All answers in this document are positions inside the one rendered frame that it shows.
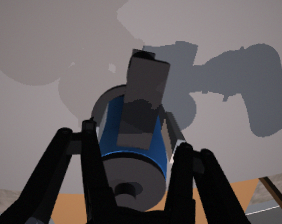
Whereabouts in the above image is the dark grey round disc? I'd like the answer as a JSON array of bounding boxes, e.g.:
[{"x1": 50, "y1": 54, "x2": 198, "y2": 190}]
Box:
[{"x1": 91, "y1": 84, "x2": 165, "y2": 127}]

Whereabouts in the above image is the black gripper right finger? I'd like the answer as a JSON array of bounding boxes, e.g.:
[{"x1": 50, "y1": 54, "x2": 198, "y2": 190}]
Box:
[{"x1": 161, "y1": 111, "x2": 251, "y2": 224}]

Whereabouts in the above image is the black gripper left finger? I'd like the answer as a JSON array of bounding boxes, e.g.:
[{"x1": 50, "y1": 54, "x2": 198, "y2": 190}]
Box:
[{"x1": 0, "y1": 100, "x2": 123, "y2": 224}]

